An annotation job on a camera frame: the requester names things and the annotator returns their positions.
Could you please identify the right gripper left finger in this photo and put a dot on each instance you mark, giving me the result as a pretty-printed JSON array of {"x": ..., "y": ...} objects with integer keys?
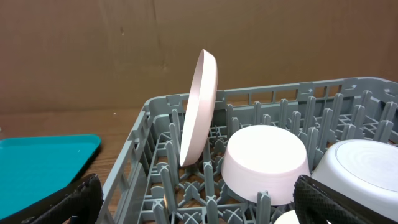
[{"x": 79, "y": 202}]

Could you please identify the small pink saucer plate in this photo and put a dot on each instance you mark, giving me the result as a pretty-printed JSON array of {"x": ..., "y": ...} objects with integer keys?
[{"x": 263, "y": 158}]

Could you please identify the grey dishwasher rack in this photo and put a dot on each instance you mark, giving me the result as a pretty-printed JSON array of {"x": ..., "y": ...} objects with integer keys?
[{"x": 146, "y": 184}]

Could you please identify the large white plate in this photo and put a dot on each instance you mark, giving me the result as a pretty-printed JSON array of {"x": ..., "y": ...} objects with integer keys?
[{"x": 200, "y": 107}]

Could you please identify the grey bowl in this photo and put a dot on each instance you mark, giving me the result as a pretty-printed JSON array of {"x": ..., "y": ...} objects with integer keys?
[{"x": 364, "y": 171}]

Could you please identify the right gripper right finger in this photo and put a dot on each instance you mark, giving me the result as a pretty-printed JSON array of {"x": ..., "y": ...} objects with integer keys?
[{"x": 315, "y": 203}]

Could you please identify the white cup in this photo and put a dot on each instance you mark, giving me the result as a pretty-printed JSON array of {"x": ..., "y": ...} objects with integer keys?
[{"x": 289, "y": 217}]

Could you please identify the teal serving tray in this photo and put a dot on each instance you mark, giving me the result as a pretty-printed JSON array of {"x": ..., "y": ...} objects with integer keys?
[{"x": 36, "y": 167}]

